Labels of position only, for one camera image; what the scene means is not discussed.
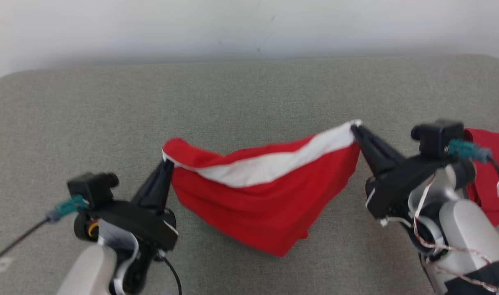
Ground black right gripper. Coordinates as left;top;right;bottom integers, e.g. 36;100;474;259
351;125;451;220

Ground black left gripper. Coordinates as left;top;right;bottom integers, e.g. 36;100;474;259
89;160;178;251

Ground red shirt with white sleeves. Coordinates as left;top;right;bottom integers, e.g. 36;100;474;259
463;128;499;227

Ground right camera cable teal plug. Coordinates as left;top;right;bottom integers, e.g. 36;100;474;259
448;139;499;216

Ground red white right arm wires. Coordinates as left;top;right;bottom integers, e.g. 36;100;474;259
413;172;499;292

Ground red shorts with white stripe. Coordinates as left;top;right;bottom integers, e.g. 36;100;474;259
162;119;362;257

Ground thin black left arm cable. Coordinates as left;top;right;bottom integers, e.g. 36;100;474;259
161;255;182;295

